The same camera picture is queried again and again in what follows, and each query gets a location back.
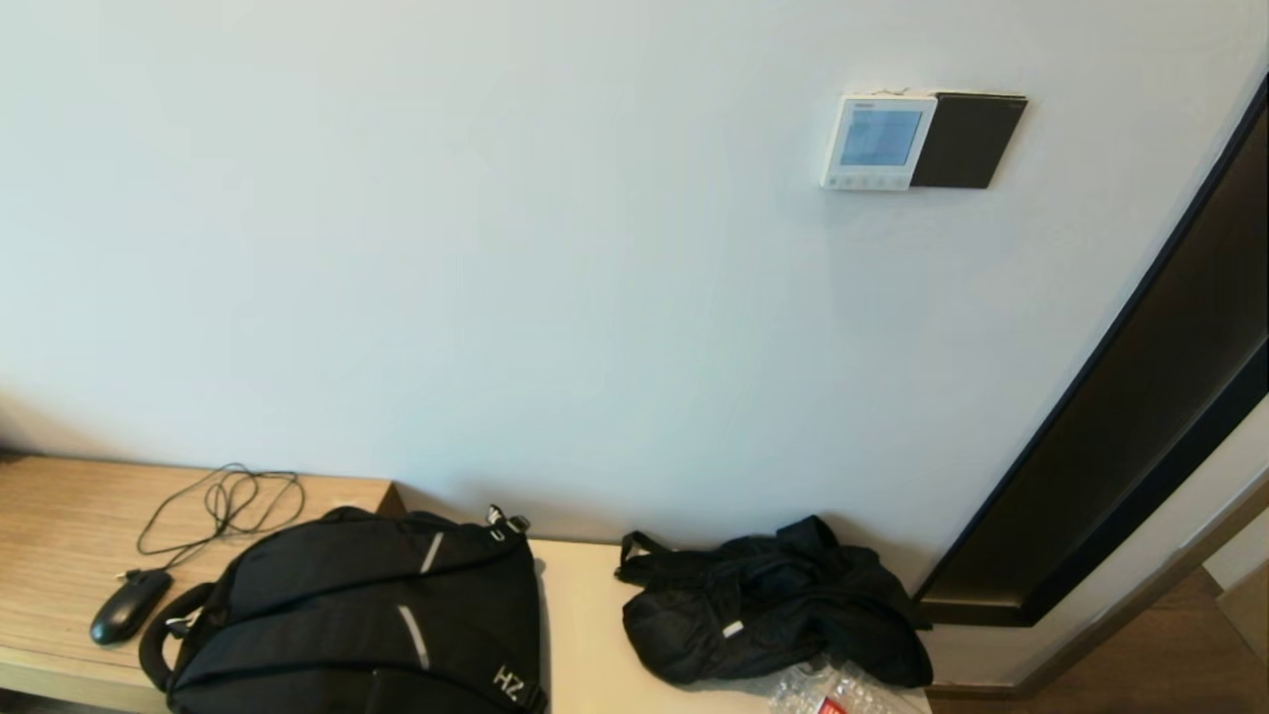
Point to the small black fabric bag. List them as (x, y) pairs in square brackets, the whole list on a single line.
[(773, 605)]

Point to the black backpack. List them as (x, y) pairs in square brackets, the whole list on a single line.
[(347, 595)]

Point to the clear plastic bottle red label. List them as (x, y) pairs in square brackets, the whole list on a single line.
[(843, 691)]

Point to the black computer mouse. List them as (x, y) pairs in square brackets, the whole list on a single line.
[(127, 607)]

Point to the light wooden desk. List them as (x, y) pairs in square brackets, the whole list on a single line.
[(59, 535)]

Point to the white wall thermostat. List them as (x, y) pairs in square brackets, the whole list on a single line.
[(877, 174)]

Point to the dark brown wall switch panel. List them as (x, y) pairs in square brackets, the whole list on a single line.
[(967, 139)]

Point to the dark brown door frame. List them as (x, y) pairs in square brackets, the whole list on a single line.
[(1140, 446)]

